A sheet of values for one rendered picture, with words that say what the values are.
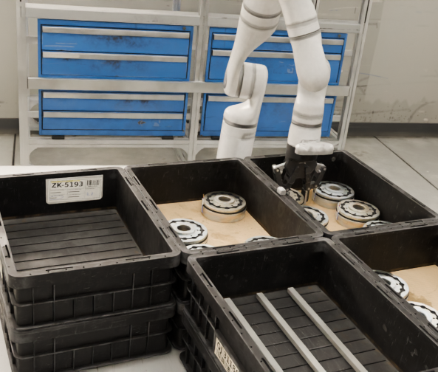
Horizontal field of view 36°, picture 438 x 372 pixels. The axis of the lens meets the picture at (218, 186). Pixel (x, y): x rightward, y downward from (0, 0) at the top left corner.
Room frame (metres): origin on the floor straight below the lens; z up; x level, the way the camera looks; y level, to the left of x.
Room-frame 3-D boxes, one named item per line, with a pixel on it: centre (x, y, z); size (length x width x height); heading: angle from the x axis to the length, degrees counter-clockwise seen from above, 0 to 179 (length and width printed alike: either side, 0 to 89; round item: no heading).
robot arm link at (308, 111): (1.49, -0.19, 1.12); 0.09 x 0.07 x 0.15; 172
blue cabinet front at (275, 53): (3.34, -0.22, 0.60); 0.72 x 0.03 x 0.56; 106
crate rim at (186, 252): (1.28, 0.00, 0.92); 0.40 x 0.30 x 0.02; 26
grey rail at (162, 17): (3.25, 0.17, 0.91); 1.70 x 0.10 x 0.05; 106
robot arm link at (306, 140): (1.47, -0.19, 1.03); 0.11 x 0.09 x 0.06; 19
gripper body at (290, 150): (1.48, -0.19, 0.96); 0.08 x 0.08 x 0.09
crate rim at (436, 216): (1.41, -0.27, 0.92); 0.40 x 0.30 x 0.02; 26
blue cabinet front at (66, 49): (3.11, 0.54, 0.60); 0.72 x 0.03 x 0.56; 106
